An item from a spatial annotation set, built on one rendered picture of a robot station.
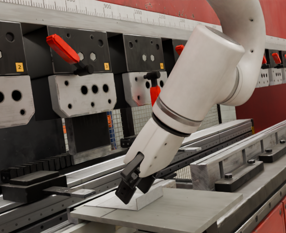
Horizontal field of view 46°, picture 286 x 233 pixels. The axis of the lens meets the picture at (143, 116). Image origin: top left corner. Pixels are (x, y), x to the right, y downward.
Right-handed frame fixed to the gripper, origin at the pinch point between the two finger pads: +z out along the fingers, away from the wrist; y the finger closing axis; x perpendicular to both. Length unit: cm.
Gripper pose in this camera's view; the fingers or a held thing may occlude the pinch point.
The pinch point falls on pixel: (134, 187)
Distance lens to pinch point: 64.9
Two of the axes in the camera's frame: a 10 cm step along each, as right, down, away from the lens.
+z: -4.3, 8.1, 4.1
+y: -5.6, 1.2, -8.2
